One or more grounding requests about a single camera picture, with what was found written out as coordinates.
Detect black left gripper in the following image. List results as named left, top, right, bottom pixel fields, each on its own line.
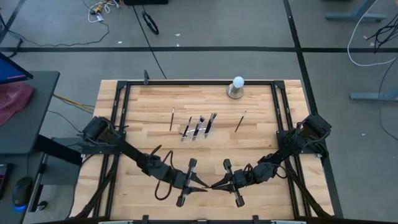
left=172, top=157, right=210, bottom=208

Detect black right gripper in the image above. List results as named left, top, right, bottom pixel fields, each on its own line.
left=211, top=158, right=249, bottom=208

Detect clear acrylic brush organiser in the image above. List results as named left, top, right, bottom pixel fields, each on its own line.
left=177, top=123, right=218, bottom=142

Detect large fluffy black makeup brush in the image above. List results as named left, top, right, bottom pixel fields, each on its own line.
left=193, top=115, right=206, bottom=140

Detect black crossbar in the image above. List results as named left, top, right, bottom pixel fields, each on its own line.
left=33, top=134, right=84, bottom=166

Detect grey desk foot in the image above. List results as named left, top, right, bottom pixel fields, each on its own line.
left=349, top=90, right=398, bottom=102
left=325, top=0, right=388, bottom=22

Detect grey side desk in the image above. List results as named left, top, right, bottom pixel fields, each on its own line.
left=0, top=70, right=60, bottom=156

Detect black computer mouse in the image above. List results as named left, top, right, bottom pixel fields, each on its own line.
left=11, top=176, right=34, bottom=208

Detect dark keyboard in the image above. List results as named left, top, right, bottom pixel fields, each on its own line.
left=0, top=163, right=13, bottom=200

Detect pink cloth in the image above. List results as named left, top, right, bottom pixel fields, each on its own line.
left=0, top=83, right=35, bottom=126

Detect monitor with blue screen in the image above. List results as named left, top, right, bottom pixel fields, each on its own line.
left=0, top=52, right=34, bottom=85

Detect yellow cables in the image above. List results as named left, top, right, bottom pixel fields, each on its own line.
left=52, top=94, right=96, bottom=113

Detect long black floor cable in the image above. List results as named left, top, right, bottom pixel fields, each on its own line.
left=132, top=4, right=168, bottom=80

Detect coiled black cable loop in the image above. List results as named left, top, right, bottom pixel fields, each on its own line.
left=142, top=11, right=160, bottom=35

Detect white floor cable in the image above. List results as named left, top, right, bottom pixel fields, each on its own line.
left=347, top=0, right=398, bottom=67

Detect thin black floor cable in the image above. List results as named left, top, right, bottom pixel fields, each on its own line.
left=0, top=12, right=110, bottom=60

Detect white cable bundle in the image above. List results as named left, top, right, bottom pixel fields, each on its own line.
left=87, top=0, right=121, bottom=24

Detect black cable bundle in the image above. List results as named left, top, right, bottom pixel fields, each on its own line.
left=366, top=21, right=398, bottom=49

